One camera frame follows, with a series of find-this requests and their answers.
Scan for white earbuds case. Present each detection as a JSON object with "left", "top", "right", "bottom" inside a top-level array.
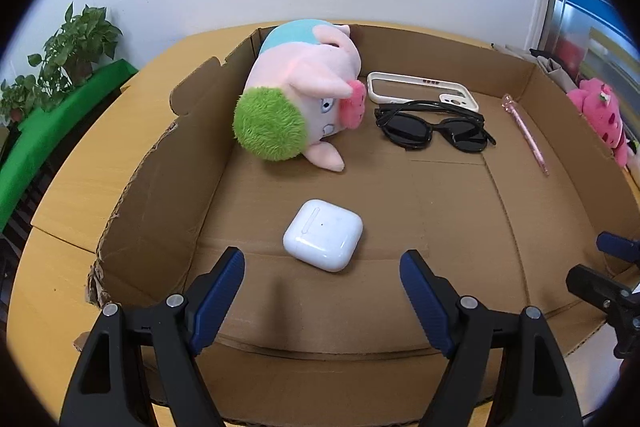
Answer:
[{"left": 282, "top": 199, "right": 364, "bottom": 273}]

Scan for glass door with blue sign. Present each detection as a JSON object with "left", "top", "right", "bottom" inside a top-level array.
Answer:
[{"left": 537, "top": 0, "right": 640, "bottom": 82}]

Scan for pink pig plush toy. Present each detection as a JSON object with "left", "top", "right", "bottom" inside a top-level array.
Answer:
[{"left": 233, "top": 19, "right": 366, "bottom": 172}]

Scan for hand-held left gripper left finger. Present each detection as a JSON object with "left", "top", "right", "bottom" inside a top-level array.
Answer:
[{"left": 59, "top": 247, "right": 246, "bottom": 427}]

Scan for green potted plant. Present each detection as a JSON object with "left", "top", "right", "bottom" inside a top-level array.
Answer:
[{"left": 0, "top": 3, "right": 123, "bottom": 125}]

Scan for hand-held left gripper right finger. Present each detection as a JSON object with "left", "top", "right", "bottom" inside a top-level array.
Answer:
[{"left": 399, "top": 250, "right": 585, "bottom": 427}]

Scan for black sunglasses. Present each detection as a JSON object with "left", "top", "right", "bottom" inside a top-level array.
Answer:
[{"left": 374, "top": 99, "right": 497, "bottom": 154}]

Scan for brown cardboard box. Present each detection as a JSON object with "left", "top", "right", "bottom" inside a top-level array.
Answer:
[{"left": 75, "top": 23, "right": 640, "bottom": 427}]

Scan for pink pen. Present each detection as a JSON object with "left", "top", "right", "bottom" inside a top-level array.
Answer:
[{"left": 501, "top": 93, "right": 550, "bottom": 176}]

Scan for pink strawberry plush toy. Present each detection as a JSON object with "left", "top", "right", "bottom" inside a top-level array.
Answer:
[{"left": 566, "top": 77, "right": 633, "bottom": 168}]

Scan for beige bag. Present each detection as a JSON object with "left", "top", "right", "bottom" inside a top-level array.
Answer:
[{"left": 492, "top": 44, "right": 583, "bottom": 95}]

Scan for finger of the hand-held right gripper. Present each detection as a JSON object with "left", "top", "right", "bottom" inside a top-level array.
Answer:
[
  {"left": 566, "top": 264, "right": 640, "bottom": 358},
  {"left": 596, "top": 232, "right": 640, "bottom": 265}
]

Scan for white phone case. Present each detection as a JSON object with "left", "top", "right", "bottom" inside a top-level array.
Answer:
[{"left": 366, "top": 72, "right": 480, "bottom": 112}]

